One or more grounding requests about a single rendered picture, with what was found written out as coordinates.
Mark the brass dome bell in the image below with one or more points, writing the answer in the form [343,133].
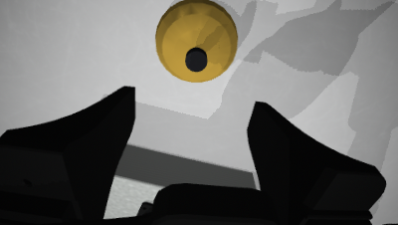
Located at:
[199,30]

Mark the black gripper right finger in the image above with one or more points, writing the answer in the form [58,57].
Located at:
[310,183]

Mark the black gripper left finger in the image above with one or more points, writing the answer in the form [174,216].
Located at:
[64,168]

